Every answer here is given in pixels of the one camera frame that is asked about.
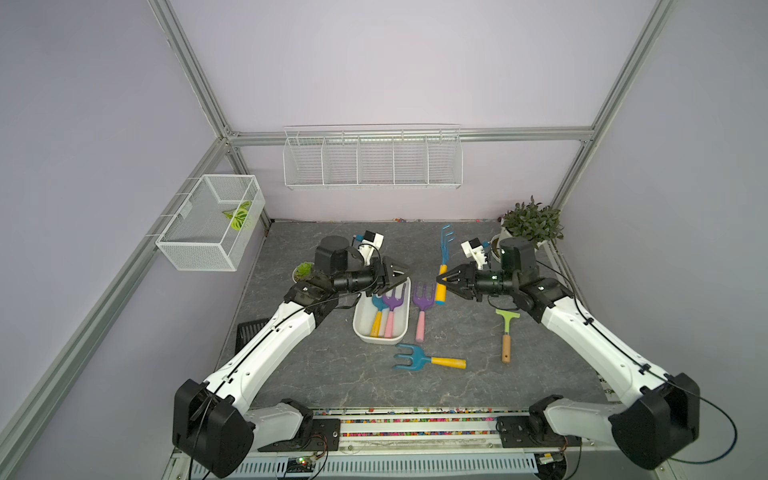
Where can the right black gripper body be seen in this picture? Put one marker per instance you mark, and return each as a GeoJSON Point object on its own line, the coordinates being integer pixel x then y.
{"type": "Point", "coordinates": [489, 282]}

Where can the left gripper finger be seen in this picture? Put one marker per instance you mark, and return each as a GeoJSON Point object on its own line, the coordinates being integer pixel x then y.
{"type": "Point", "coordinates": [401, 288]}
{"type": "Point", "coordinates": [394, 267]}

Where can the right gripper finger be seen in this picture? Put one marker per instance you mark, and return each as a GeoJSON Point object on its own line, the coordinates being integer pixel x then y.
{"type": "Point", "coordinates": [461, 273]}
{"type": "Point", "coordinates": [461, 288]}

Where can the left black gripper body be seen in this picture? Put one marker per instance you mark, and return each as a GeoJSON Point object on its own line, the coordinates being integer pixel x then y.
{"type": "Point", "coordinates": [381, 281]}

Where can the purple rake pink handle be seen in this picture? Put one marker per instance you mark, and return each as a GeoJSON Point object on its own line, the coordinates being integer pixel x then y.
{"type": "Point", "coordinates": [397, 303]}
{"type": "Point", "coordinates": [424, 296]}

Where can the teal rake yellow handle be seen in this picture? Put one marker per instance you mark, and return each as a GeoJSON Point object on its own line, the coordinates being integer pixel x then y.
{"type": "Point", "coordinates": [447, 236]}
{"type": "Point", "coordinates": [378, 324]}

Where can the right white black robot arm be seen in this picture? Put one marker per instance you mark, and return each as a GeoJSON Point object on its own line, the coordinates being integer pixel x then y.
{"type": "Point", "coordinates": [657, 415]}

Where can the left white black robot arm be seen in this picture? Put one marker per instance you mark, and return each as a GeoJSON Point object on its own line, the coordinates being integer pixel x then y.
{"type": "Point", "coordinates": [209, 417]}

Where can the white storage box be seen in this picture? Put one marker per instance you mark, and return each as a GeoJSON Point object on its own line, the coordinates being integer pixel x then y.
{"type": "Point", "coordinates": [363, 319]}

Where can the large potted plant white pot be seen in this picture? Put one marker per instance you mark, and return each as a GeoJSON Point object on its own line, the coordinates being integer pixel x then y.
{"type": "Point", "coordinates": [532, 221]}

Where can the small potted plant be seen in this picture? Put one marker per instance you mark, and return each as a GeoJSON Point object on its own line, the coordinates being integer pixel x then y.
{"type": "Point", "coordinates": [302, 271]}

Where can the black plastic spatula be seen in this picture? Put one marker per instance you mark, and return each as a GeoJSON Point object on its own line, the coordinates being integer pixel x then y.
{"type": "Point", "coordinates": [247, 330]}

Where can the green leaf in basket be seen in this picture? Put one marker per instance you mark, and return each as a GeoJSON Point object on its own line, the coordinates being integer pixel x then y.
{"type": "Point", "coordinates": [238, 215]}

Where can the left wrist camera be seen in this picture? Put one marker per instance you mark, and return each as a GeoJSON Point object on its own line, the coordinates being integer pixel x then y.
{"type": "Point", "coordinates": [371, 243]}

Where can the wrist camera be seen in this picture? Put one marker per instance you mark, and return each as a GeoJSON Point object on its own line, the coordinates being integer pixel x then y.
{"type": "Point", "coordinates": [476, 250]}
{"type": "Point", "coordinates": [371, 243]}

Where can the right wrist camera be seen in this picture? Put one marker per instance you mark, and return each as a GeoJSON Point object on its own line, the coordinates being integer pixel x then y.
{"type": "Point", "coordinates": [476, 250]}

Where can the teal fork yellow handle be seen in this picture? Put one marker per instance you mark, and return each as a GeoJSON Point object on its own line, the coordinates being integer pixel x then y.
{"type": "Point", "coordinates": [415, 359]}

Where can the white wire wall shelf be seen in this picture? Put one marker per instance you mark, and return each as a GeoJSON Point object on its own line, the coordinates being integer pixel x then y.
{"type": "Point", "coordinates": [373, 156]}

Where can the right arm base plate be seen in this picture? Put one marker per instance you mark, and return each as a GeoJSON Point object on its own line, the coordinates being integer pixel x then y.
{"type": "Point", "coordinates": [523, 431]}

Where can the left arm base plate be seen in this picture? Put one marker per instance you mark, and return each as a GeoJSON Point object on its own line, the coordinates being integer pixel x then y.
{"type": "Point", "coordinates": [318, 434]}

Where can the white mesh wall basket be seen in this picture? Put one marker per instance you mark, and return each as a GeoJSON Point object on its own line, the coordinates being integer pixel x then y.
{"type": "Point", "coordinates": [198, 236]}

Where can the white vented cable duct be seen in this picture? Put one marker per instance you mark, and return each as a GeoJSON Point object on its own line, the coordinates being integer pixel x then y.
{"type": "Point", "coordinates": [385, 466]}

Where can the aluminium frame rails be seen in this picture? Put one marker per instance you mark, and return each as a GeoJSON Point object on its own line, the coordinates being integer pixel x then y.
{"type": "Point", "coordinates": [30, 420]}

